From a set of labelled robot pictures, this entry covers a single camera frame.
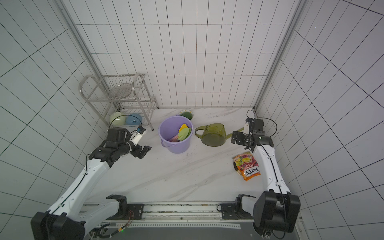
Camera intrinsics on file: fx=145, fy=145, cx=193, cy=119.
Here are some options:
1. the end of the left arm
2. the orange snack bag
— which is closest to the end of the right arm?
the orange snack bag

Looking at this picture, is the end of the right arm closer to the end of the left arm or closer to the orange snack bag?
the orange snack bag

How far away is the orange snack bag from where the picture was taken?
0.84 m
